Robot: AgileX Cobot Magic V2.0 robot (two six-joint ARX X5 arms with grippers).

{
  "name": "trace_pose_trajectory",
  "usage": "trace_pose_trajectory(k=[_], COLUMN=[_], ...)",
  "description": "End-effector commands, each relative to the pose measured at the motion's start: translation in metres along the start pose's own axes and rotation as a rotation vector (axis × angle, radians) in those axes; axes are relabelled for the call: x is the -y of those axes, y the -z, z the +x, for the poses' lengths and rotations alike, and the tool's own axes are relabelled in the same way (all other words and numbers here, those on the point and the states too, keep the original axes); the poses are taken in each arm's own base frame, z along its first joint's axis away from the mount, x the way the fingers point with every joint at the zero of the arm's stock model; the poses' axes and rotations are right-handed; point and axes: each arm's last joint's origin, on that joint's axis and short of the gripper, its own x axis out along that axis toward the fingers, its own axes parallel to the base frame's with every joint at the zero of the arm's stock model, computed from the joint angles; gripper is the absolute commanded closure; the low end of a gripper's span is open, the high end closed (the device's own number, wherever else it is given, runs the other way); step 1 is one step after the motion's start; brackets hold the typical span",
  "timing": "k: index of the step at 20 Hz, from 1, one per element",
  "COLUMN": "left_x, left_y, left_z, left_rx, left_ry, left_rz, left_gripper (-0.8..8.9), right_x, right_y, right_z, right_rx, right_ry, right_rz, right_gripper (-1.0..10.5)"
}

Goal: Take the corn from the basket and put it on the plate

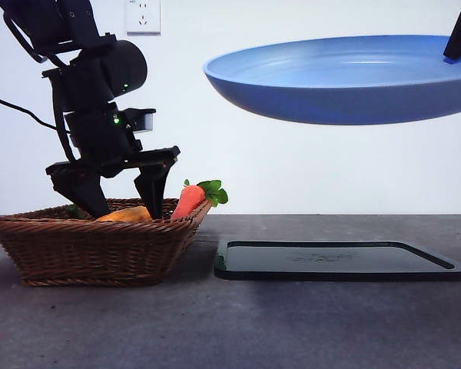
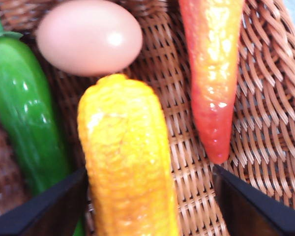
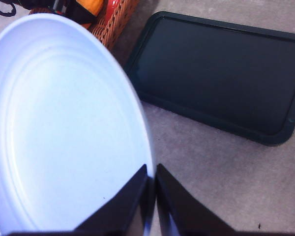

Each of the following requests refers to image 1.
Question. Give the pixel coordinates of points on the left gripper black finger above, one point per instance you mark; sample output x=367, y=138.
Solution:
x=84, y=196
x=155, y=188

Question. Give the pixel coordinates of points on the orange yellow corn cob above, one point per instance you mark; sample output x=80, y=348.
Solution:
x=128, y=214

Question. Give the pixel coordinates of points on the blue round plate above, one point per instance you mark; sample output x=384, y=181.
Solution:
x=330, y=92

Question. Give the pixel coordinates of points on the brown wicker basket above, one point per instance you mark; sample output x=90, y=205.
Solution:
x=92, y=250

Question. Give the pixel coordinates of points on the dark green vegetable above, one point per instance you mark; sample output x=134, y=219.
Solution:
x=73, y=210

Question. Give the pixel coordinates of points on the orange carrot with green leaves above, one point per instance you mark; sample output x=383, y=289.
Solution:
x=190, y=201

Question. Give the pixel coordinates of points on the black rectangular tray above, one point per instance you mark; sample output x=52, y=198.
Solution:
x=330, y=261

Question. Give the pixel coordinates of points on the white wall socket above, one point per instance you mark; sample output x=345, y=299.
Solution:
x=148, y=17

